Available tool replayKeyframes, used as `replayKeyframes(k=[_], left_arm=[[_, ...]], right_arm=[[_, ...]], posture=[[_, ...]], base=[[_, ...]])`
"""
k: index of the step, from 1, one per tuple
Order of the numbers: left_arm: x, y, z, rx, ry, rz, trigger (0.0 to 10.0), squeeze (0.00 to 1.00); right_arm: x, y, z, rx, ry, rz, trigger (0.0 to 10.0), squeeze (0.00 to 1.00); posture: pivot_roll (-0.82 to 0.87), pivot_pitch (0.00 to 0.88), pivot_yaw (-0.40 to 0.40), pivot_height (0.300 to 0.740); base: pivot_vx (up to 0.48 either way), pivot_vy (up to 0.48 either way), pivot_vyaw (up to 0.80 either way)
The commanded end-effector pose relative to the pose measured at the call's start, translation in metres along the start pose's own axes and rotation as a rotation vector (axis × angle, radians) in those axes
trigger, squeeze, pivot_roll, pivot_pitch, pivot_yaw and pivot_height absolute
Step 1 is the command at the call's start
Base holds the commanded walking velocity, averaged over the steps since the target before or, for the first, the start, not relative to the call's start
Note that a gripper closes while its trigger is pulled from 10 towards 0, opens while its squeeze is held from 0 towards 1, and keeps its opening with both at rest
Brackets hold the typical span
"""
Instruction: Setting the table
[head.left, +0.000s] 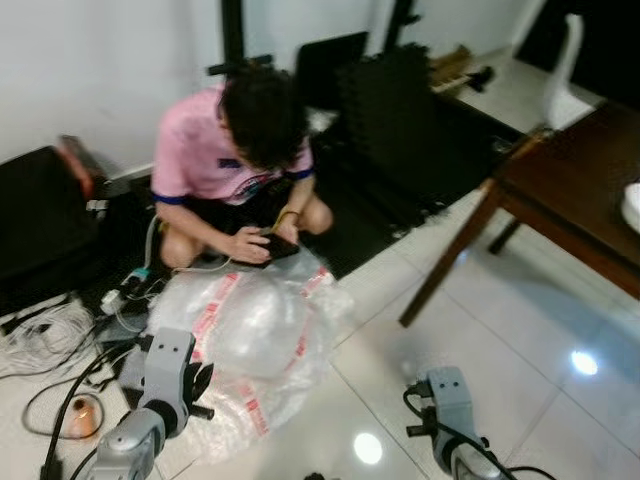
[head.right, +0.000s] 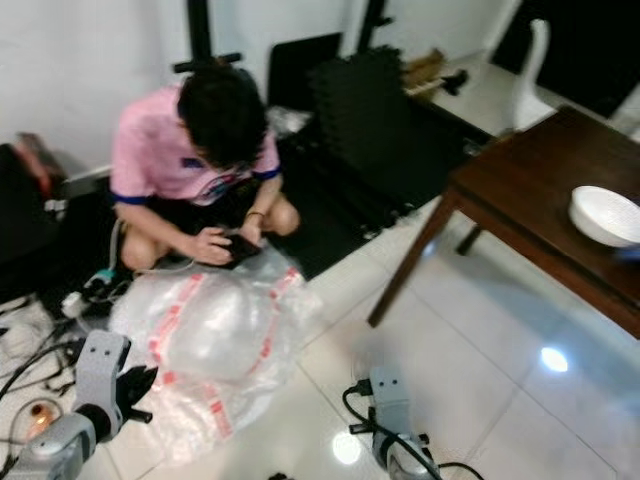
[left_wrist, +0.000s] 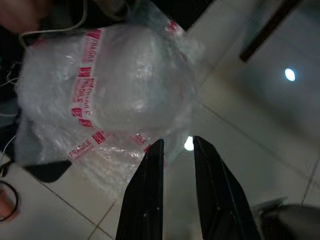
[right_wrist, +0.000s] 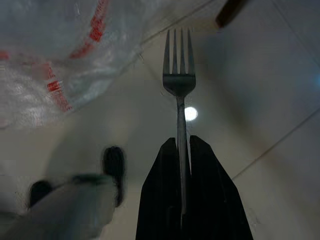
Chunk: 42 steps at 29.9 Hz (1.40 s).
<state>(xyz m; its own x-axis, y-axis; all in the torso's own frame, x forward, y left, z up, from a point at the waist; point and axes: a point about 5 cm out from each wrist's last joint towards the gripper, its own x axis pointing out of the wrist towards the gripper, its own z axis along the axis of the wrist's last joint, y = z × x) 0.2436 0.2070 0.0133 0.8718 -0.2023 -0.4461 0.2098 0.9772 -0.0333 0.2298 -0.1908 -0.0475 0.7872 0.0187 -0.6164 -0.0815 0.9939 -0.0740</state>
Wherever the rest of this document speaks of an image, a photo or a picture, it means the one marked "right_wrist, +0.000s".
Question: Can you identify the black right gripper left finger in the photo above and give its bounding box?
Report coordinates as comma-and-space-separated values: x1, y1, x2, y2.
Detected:
135, 137, 183, 240

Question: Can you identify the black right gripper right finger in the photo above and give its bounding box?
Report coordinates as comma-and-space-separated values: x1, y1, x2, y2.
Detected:
184, 134, 255, 240

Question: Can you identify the silver metal fork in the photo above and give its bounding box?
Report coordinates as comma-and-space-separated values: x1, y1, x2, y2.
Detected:
162, 27, 197, 229

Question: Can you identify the black robot foot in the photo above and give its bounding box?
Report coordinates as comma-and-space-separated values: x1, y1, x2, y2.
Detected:
27, 180, 54, 209
102, 146, 126, 207

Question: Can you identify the clear plastic bag red print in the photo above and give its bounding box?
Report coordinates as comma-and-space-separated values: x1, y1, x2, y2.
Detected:
0, 0, 195, 129

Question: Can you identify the brown wooden furniture leg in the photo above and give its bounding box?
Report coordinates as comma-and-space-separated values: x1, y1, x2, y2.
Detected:
215, 0, 246, 28

